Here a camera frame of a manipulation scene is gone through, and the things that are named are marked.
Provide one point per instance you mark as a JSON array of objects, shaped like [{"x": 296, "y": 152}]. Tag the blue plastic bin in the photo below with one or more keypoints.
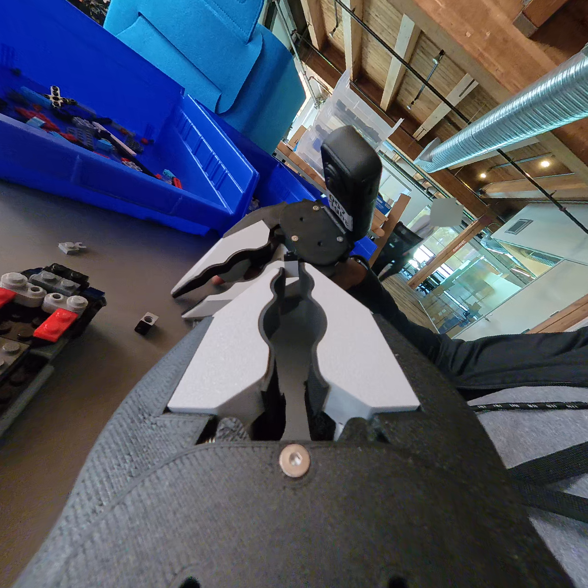
[
  {"x": 206, "y": 160},
  {"x": 285, "y": 183}
]

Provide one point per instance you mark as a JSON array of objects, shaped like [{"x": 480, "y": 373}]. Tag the black mesh office chair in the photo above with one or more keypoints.
[{"x": 397, "y": 250}]

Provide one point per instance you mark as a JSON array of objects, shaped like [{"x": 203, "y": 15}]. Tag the grey lego clip plate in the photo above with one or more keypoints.
[{"x": 71, "y": 248}]

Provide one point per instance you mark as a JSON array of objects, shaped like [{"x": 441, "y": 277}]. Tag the wall air vent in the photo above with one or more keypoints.
[{"x": 519, "y": 225}]

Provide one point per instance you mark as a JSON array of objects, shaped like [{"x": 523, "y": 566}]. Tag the person's grey shirt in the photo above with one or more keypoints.
[{"x": 542, "y": 432}]

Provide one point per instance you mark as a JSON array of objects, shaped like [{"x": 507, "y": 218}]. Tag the clear plastic drawer stack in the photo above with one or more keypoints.
[{"x": 353, "y": 115}]

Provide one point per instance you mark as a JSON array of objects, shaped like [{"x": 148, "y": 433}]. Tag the person's right forearm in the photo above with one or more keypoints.
[{"x": 482, "y": 353}]

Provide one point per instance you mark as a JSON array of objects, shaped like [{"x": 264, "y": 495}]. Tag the grey desk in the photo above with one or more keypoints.
[{"x": 92, "y": 413}]

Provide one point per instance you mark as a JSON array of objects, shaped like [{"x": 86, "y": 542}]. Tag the silver ventilation duct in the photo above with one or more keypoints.
[{"x": 505, "y": 128}]

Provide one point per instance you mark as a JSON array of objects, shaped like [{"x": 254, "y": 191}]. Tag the person's right hand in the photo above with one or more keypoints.
[{"x": 353, "y": 271}]

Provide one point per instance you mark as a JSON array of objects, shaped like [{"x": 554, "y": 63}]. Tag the pile of lego pieces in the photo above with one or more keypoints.
[{"x": 92, "y": 128}]

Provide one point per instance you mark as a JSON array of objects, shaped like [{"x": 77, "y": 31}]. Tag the black and white lego cube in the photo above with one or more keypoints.
[{"x": 147, "y": 323}]

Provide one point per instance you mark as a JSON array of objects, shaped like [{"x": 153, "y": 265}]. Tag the light blue felt bag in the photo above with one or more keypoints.
[{"x": 206, "y": 55}]

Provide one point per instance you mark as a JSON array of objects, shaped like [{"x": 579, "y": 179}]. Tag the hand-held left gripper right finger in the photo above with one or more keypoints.
[{"x": 363, "y": 363}]

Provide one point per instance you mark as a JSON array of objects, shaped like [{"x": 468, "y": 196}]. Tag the grey and red lego build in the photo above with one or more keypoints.
[{"x": 36, "y": 321}]

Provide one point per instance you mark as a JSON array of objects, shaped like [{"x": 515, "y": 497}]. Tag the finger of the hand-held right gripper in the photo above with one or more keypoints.
[
  {"x": 225, "y": 257},
  {"x": 220, "y": 303}
]

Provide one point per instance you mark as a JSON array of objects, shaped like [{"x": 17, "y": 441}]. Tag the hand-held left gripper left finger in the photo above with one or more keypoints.
[{"x": 220, "y": 363}]

